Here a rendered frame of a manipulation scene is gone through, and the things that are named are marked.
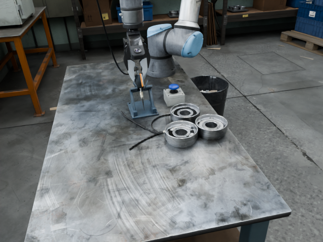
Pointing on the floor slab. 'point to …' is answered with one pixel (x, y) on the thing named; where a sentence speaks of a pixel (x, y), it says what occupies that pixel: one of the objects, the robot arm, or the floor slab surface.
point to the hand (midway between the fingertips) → (138, 78)
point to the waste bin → (207, 81)
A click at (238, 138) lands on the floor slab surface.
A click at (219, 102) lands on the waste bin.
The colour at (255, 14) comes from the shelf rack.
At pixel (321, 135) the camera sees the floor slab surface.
